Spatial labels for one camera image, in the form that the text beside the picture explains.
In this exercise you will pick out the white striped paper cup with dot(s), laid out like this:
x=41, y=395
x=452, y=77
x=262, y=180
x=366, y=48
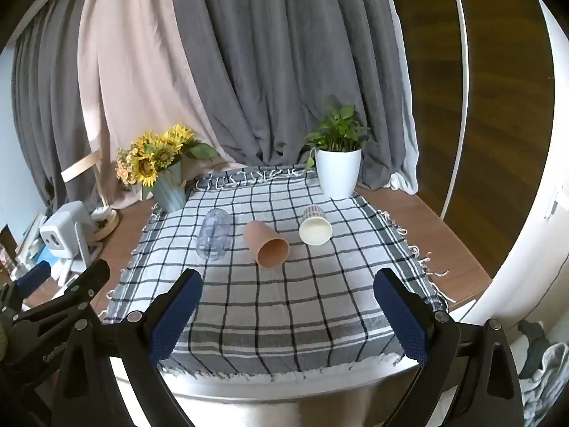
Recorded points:
x=315, y=231

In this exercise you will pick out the round wooden stand base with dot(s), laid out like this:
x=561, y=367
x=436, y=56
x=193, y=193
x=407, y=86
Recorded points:
x=106, y=227

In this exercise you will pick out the checked fringed tablecloth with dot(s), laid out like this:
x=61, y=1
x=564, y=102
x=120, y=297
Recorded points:
x=284, y=316

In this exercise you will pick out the narrow grey curtain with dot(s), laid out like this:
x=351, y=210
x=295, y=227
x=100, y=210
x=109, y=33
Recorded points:
x=46, y=111

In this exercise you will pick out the tan plastic cup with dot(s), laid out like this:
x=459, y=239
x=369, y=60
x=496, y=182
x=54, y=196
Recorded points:
x=263, y=241

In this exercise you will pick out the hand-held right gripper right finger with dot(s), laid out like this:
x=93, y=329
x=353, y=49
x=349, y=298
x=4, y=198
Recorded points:
x=405, y=322

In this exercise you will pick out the white plant pot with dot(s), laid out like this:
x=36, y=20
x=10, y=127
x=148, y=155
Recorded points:
x=338, y=171

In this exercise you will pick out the thin white hoop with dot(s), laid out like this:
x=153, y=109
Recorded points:
x=462, y=75

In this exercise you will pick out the checked grey white garment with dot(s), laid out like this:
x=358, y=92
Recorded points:
x=544, y=387

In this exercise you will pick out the wide grey curtain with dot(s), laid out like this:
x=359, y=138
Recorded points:
x=289, y=62

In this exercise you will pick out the beige curtain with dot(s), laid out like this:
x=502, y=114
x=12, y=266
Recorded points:
x=138, y=80

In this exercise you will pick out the light wooden bar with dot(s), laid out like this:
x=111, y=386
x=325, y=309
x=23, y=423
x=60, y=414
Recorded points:
x=82, y=167

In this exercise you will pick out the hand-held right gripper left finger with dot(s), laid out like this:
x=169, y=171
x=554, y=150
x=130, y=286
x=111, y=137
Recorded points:
x=171, y=324

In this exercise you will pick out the blue ribbed vase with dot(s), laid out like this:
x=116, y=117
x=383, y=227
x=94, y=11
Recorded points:
x=171, y=189

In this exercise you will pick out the clear plastic cup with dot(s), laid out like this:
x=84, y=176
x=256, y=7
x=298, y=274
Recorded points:
x=213, y=235

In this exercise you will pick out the sunflower bouquet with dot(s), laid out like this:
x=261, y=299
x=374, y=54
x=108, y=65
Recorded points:
x=153, y=153

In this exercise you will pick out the white boxy device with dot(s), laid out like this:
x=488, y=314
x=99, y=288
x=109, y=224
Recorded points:
x=62, y=231

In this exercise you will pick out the green leafy plant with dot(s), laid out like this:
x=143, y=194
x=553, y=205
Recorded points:
x=338, y=133

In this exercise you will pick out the dark grey cloth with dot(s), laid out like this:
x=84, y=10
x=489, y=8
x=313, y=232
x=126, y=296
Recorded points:
x=533, y=347

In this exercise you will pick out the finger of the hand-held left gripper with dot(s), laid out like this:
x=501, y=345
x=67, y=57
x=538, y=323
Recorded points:
x=66, y=297
x=32, y=276

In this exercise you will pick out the white curved panel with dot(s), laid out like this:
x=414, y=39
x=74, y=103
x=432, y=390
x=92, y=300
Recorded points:
x=540, y=195

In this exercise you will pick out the white sheer curtain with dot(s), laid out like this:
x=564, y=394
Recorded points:
x=406, y=133

